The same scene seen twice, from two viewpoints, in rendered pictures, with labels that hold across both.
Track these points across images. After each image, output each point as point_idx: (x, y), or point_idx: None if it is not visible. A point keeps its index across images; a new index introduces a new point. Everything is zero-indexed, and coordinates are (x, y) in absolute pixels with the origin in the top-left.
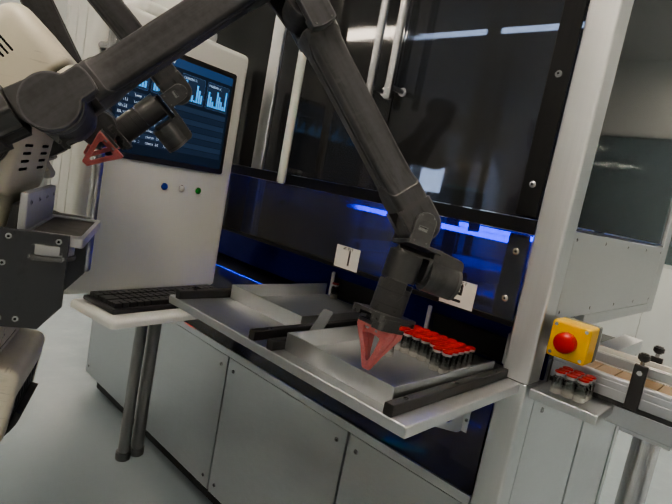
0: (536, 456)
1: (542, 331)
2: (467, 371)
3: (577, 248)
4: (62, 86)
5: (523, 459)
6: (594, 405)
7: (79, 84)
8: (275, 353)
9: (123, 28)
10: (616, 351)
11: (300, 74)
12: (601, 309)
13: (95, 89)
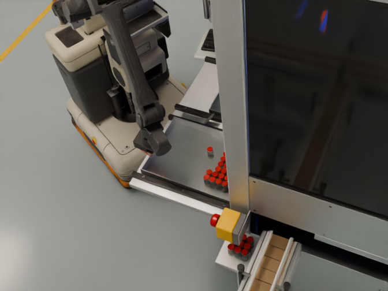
0: None
1: (232, 208)
2: (198, 191)
3: (258, 186)
4: (66, 9)
5: None
6: (234, 262)
7: (67, 10)
8: (167, 122)
9: None
10: (280, 262)
11: None
12: (361, 249)
13: (70, 13)
